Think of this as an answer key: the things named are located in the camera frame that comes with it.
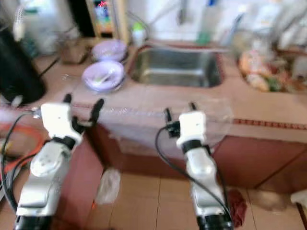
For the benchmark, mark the hanging metal tongs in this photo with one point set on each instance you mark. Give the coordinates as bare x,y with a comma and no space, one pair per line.
183,12

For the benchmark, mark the metal spoon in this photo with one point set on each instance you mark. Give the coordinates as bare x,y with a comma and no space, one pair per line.
106,76

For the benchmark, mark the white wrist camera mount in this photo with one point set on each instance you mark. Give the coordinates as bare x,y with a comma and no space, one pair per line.
192,127
58,120

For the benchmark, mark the pile of vegetables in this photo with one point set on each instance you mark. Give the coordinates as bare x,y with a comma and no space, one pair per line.
259,69

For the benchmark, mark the red cloth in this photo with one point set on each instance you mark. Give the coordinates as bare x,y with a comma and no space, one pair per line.
237,208

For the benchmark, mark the clear plastic bag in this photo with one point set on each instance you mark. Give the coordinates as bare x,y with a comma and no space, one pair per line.
108,187

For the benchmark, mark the stainless steel sink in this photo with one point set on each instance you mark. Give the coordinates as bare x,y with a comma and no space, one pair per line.
176,67

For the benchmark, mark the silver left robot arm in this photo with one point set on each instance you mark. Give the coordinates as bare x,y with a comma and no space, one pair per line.
45,165

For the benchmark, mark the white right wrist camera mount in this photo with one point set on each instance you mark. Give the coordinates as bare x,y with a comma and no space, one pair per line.
192,127

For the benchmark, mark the lilac plastic bowl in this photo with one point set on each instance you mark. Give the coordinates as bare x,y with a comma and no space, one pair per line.
109,49
103,75

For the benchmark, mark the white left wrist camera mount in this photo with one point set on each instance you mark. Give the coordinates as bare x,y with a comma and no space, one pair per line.
58,120

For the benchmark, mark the small white bottle green cap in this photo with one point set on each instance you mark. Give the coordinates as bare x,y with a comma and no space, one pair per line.
138,34

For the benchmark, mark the beige water purifier with panel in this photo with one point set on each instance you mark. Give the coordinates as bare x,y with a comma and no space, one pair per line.
103,18

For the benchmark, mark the black electric kettle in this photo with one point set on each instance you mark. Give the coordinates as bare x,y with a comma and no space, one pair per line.
21,67

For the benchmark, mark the clear bubble wrap sheet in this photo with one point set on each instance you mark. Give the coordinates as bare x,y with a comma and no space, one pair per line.
139,122

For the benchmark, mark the white blender with clear jar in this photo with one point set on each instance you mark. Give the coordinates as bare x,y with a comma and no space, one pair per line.
74,50

